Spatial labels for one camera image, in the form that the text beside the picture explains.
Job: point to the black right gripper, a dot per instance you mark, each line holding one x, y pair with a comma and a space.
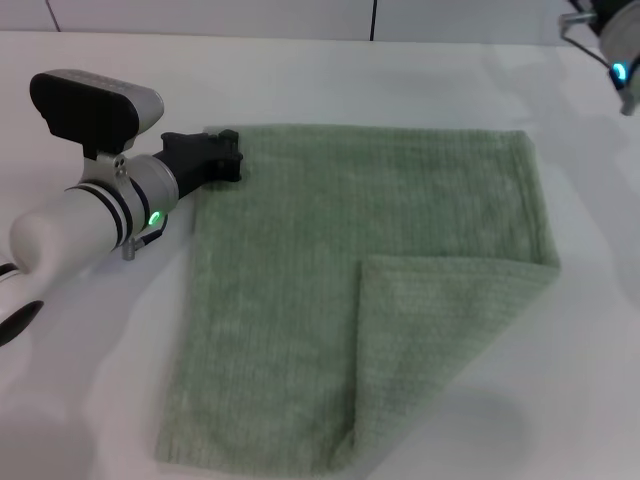
597, 12

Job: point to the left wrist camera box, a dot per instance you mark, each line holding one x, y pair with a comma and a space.
90, 107

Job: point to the black vertical wall strip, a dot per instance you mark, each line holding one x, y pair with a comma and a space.
373, 20

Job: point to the green terry towel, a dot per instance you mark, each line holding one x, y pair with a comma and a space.
300, 280

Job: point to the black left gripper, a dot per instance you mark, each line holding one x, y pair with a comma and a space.
192, 157

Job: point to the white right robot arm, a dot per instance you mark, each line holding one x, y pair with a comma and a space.
625, 45

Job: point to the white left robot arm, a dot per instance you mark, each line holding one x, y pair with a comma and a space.
80, 225

